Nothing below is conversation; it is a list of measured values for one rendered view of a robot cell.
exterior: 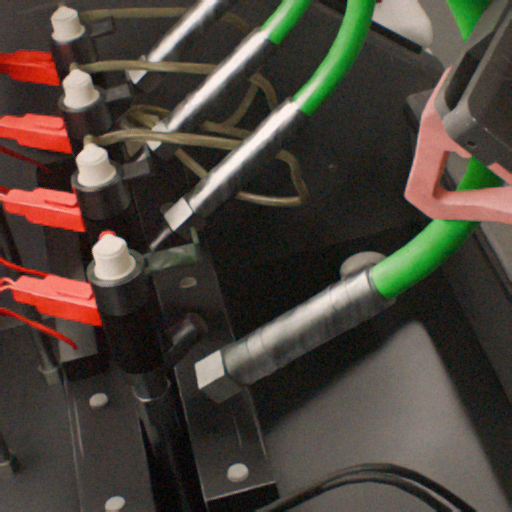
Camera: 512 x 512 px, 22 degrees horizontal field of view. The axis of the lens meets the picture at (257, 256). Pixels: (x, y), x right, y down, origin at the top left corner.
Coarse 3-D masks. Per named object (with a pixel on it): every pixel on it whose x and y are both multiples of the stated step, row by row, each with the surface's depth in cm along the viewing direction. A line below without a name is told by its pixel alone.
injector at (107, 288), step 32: (96, 288) 63; (128, 288) 63; (128, 320) 64; (160, 320) 66; (192, 320) 66; (128, 352) 65; (160, 352) 66; (160, 384) 68; (160, 416) 69; (160, 448) 71; (192, 480) 73
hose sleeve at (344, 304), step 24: (336, 288) 52; (360, 288) 51; (288, 312) 53; (312, 312) 52; (336, 312) 51; (360, 312) 51; (264, 336) 54; (288, 336) 53; (312, 336) 52; (240, 360) 54; (264, 360) 54; (288, 360) 54
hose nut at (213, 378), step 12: (204, 360) 56; (216, 360) 55; (204, 372) 55; (216, 372) 55; (228, 372) 55; (204, 384) 55; (216, 384) 55; (228, 384) 55; (240, 384) 55; (216, 396) 56; (228, 396) 55
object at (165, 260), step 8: (176, 248) 65; (184, 248) 65; (192, 248) 64; (144, 256) 64; (152, 256) 64; (160, 256) 64; (168, 256) 64; (176, 256) 64; (184, 256) 64; (192, 256) 64; (152, 264) 64; (160, 264) 64; (168, 264) 64; (176, 264) 64; (184, 264) 64; (192, 264) 64; (144, 272) 63; (152, 272) 64; (160, 272) 64
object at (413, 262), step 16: (448, 0) 42; (464, 0) 42; (480, 0) 42; (464, 16) 42; (464, 32) 43; (464, 176) 47; (480, 176) 46; (496, 176) 46; (432, 224) 49; (448, 224) 48; (464, 224) 48; (416, 240) 49; (432, 240) 49; (448, 240) 48; (464, 240) 48; (400, 256) 50; (416, 256) 49; (432, 256) 49; (448, 256) 49; (384, 272) 50; (400, 272) 50; (416, 272) 50; (432, 272) 50; (384, 288) 50; (400, 288) 50
